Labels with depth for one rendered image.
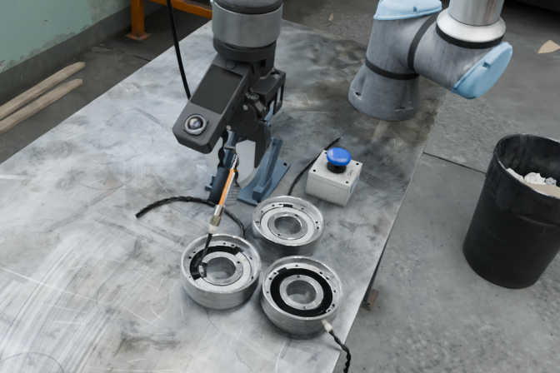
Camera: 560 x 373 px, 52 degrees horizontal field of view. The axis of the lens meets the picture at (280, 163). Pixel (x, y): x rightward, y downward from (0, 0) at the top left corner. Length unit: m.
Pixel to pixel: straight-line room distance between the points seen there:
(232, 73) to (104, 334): 0.35
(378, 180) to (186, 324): 0.44
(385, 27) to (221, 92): 0.55
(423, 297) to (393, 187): 0.99
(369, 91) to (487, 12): 0.28
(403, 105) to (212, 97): 0.63
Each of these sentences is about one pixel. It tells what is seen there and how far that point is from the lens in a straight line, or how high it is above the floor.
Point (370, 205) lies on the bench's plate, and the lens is 0.96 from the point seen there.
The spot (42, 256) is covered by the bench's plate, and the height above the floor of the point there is 0.80.
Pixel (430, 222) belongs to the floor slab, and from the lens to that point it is 2.24.
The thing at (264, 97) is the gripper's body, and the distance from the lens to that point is 0.67.
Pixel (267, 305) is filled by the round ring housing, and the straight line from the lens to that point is 0.74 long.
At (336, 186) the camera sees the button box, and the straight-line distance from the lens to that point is 0.93.
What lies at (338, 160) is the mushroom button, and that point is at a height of 0.87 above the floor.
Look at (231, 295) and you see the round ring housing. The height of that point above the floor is 0.84.
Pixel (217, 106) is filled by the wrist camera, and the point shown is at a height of 1.07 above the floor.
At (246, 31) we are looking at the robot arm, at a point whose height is 1.15.
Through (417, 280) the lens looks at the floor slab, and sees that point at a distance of 2.01.
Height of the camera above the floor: 1.41
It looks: 37 degrees down
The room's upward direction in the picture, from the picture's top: 9 degrees clockwise
